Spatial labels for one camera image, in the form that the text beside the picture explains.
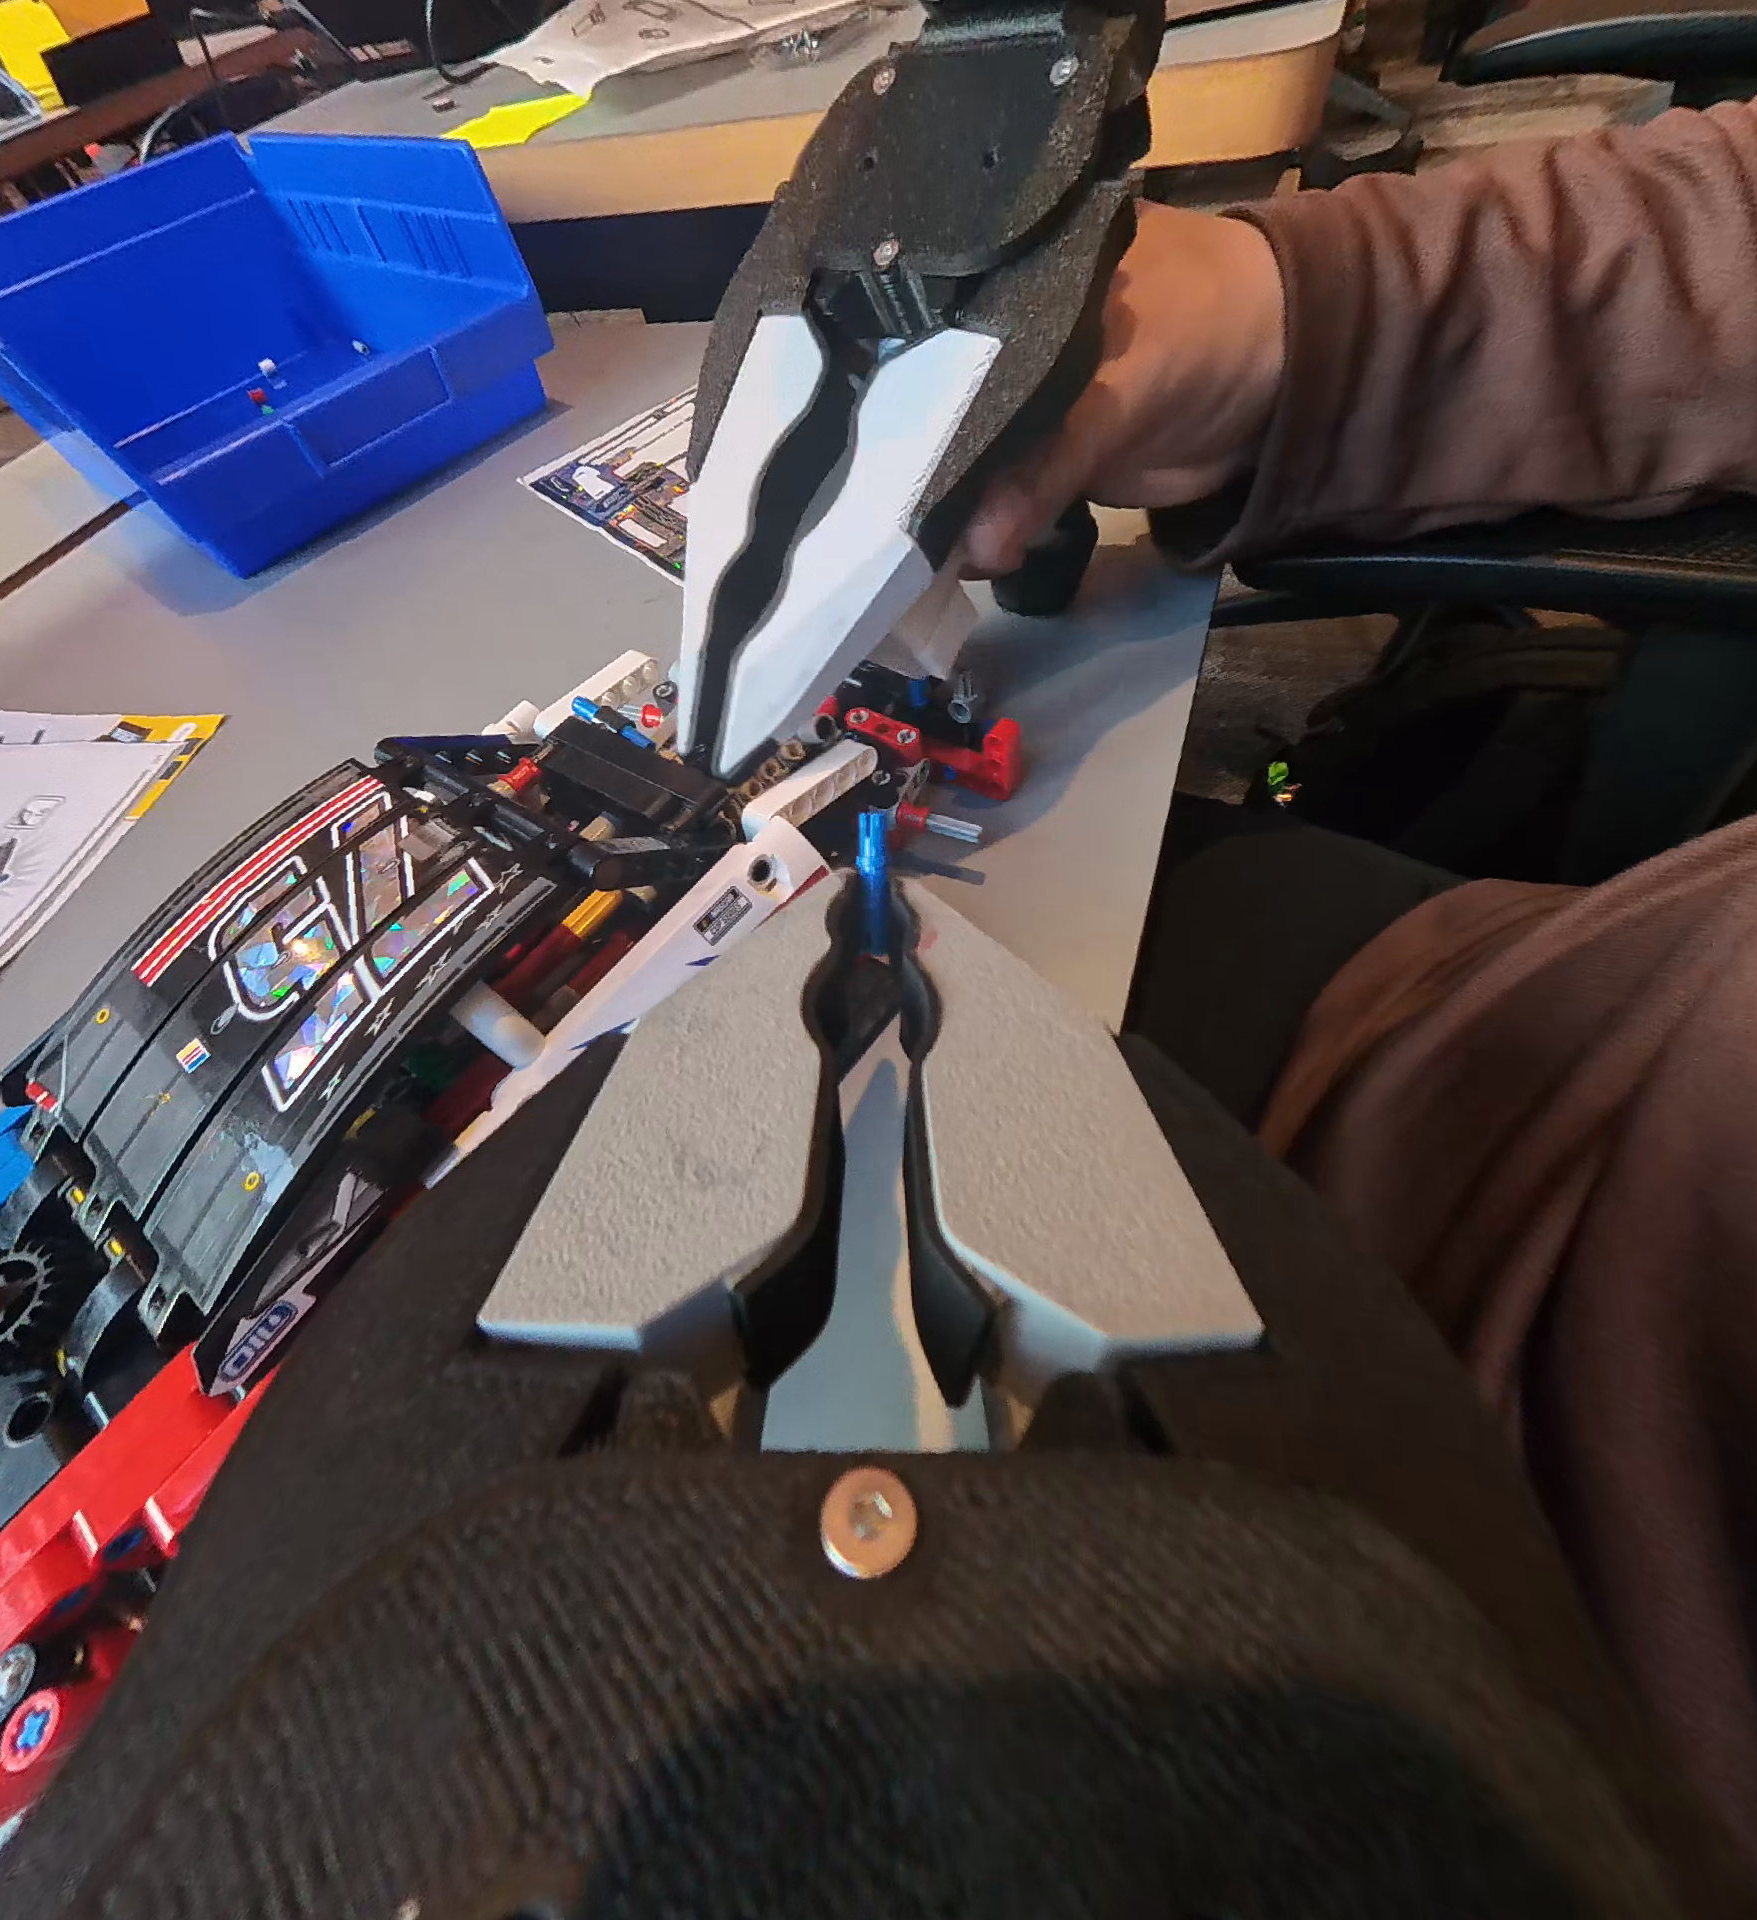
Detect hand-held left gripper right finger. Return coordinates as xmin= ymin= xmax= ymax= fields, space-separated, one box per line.
xmin=891 ymin=881 xmax=1270 ymax=1407

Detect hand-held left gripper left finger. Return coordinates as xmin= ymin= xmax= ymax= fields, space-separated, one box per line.
xmin=477 ymin=873 xmax=863 ymax=1394

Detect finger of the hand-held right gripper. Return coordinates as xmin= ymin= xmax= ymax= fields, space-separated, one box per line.
xmin=713 ymin=329 xmax=1006 ymax=786
xmin=672 ymin=304 xmax=838 ymax=759

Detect toy brick race car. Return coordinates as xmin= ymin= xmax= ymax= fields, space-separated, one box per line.
xmin=0 ymin=652 xmax=1030 ymax=1870

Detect person's right forearm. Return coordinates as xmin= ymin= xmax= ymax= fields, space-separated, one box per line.
xmin=1148 ymin=73 xmax=1757 ymax=575

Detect grey desk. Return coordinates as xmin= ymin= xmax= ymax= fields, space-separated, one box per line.
xmin=0 ymin=306 xmax=1222 ymax=1450

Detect person's right hand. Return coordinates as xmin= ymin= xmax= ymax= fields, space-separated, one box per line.
xmin=951 ymin=197 xmax=1293 ymax=583

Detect holographic sticker sheet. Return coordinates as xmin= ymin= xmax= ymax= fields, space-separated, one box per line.
xmin=518 ymin=384 xmax=702 ymax=587

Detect wood edged grey table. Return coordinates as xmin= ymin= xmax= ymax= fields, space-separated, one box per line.
xmin=255 ymin=0 xmax=1348 ymax=227

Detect loose paper sheets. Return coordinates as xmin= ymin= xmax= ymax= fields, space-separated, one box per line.
xmin=489 ymin=0 xmax=925 ymax=80

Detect yellow sticky note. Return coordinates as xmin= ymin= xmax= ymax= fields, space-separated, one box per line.
xmin=443 ymin=91 xmax=591 ymax=150

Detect blue plastic bin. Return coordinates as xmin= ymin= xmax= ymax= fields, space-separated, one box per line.
xmin=0 ymin=129 xmax=554 ymax=582

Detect scattered small toy pieces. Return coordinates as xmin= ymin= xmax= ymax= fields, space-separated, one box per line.
xmin=245 ymin=342 xmax=370 ymax=420

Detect person's brown jacket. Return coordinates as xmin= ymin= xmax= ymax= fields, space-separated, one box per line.
xmin=1261 ymin=794 xmax=1757 ymax=1920

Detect black office chair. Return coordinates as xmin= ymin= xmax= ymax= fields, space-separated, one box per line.
xmin=1209 ymin=502 xmax=1757 ymax=887

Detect open instruction booklet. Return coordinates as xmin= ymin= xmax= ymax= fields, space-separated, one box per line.
xmin=0 ymin=699 xmax=227 ymax=1033

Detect yellow plastic object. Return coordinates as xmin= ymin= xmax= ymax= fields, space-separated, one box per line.
xmin=0 ymin=0 xmax=151 ymax=99

